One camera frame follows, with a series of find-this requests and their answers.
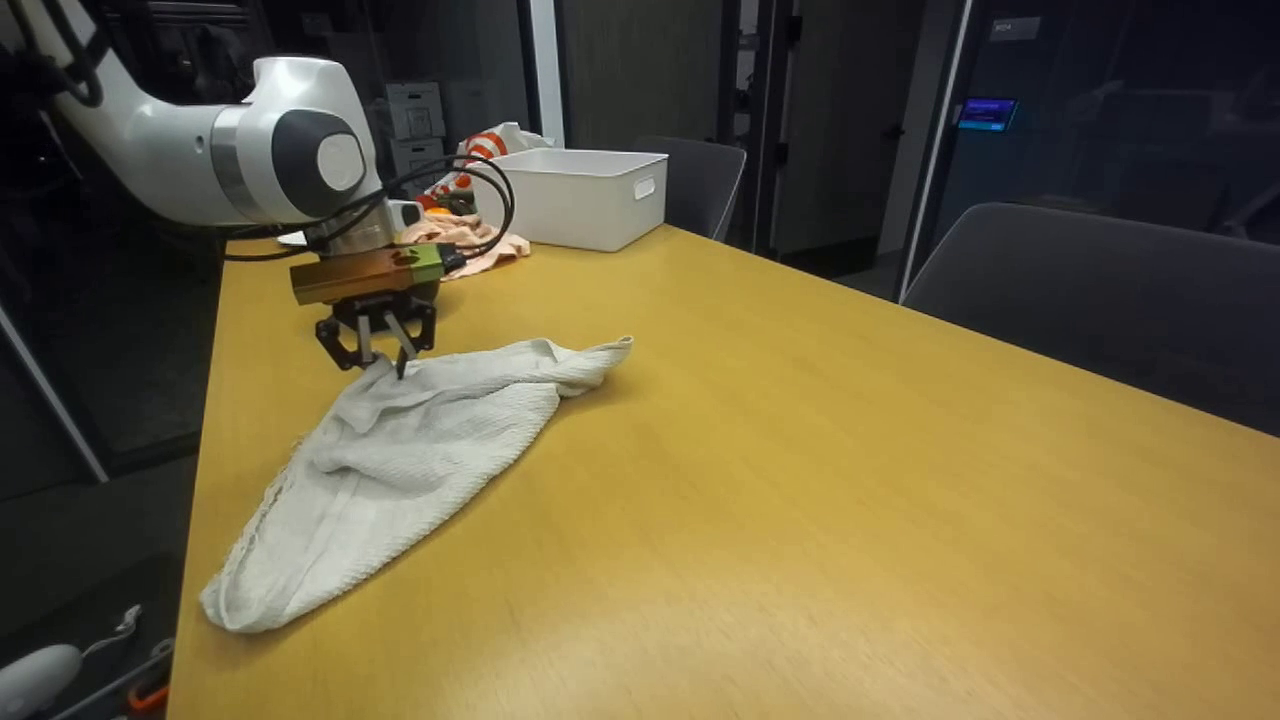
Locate cardboard box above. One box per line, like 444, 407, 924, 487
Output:
389, 134, 453, 181
383, 82, 447, 141

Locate orange and white striped bag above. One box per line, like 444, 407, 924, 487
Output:
457, 115, 554, 174

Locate white terry towel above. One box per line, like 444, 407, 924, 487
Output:
195, 331, 641, 638

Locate pink crumpled cloth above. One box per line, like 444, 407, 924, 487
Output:
440, 228, 538, 285

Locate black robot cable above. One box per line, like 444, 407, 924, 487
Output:
215, 156, 522, 288

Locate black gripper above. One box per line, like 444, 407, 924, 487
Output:
313, 291, 440, 386

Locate gray office chair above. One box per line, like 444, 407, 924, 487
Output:
659, 134, 753, 243
901, 197, 1280, 442

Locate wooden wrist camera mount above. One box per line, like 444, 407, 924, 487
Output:
289, 243, 447, 310

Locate blue lit screen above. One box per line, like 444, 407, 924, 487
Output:
955, 95, 1025, 137

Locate white plastic bin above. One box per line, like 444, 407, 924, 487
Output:
486, 145, 674, 255

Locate gray padded object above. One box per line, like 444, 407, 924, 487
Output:
0, 639, 87, 720

